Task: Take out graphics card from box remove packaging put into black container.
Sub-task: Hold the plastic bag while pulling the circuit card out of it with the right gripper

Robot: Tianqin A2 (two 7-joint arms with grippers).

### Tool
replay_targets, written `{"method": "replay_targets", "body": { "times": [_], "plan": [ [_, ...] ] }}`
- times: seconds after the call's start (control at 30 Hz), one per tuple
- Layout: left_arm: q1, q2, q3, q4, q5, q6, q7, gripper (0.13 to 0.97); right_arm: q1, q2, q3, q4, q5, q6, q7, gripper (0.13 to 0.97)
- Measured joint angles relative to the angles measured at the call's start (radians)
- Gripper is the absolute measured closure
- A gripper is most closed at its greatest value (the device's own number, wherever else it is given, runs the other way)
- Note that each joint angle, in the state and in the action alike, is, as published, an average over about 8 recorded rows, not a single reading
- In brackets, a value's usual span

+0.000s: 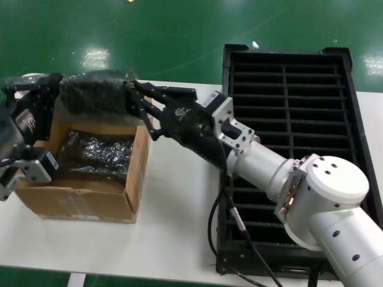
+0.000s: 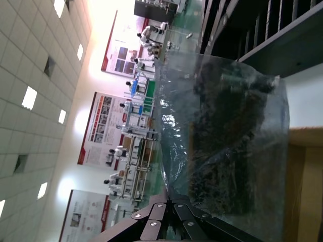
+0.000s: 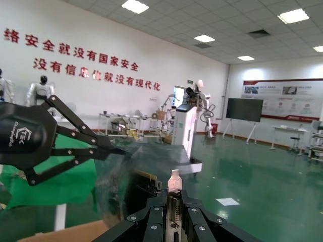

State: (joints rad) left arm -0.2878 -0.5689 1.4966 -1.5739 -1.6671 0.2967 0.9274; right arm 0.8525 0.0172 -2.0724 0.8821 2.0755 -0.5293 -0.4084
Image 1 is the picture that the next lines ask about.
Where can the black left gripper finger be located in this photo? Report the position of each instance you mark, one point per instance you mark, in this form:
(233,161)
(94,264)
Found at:
(45,113)
(27,86)

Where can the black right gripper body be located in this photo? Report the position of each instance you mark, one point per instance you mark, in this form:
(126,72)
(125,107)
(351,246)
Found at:
(191,125)

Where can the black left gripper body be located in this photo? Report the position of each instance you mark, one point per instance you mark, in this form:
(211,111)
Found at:
(18,128)

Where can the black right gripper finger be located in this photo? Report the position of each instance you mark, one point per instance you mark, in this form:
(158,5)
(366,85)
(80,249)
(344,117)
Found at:
(176,94)
(143,110)

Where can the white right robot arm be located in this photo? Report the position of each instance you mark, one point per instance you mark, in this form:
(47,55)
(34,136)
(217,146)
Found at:
(329,194)

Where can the bagged graphics card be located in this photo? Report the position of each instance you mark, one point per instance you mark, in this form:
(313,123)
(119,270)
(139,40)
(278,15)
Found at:
(98,155)

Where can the brown cardboard box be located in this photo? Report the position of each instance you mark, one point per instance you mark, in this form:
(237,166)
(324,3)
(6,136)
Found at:
(77,203)

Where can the small white floor scrap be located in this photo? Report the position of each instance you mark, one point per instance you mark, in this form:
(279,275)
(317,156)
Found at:
(255,44)

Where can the black divided plastic crate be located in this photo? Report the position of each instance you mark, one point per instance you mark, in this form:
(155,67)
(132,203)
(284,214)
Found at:
(314,80)

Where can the white table leg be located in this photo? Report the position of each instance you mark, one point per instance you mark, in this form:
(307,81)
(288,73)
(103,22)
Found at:
(76,276)

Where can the right wrist silver camera bracket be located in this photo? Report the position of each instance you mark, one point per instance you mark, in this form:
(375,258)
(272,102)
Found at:
(230,125)

